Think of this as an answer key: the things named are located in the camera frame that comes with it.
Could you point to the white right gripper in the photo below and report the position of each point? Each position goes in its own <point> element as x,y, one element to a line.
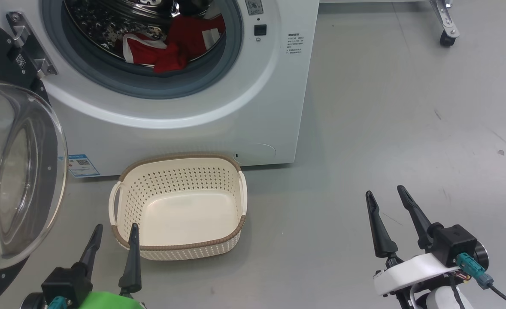
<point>407,272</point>

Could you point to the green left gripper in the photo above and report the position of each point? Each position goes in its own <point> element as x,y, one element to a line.
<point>111,301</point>

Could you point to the washing machine glass door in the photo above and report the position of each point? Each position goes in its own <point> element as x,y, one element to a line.
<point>4,171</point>

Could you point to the red and white garment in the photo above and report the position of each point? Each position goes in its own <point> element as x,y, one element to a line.
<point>180,43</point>

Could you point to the cream perforated laundry basket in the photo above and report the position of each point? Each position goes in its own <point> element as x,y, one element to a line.
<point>184,214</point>

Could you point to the white front-load washing machine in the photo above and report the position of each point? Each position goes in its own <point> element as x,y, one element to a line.
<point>184,128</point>

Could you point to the metal washing machine door hinge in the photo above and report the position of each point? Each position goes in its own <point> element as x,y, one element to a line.
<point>29,47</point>

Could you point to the blue energy label sticker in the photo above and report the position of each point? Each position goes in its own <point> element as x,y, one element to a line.
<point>81,165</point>

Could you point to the black caster wheel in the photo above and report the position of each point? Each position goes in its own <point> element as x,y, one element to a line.
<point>447,39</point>

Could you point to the printed text warning sticker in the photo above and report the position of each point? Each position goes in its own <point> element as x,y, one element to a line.
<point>295,44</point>

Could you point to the white partition panel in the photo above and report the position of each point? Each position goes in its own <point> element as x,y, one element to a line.
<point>373,1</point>

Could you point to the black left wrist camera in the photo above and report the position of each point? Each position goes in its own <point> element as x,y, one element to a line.
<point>64,283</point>

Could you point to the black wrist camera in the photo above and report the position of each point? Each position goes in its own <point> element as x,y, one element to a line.
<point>64,283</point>
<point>454,242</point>

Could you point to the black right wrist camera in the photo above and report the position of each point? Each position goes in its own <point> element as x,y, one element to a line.
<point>454,242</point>

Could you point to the metal partition leg bracket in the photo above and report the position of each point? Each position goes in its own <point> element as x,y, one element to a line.
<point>446,19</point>

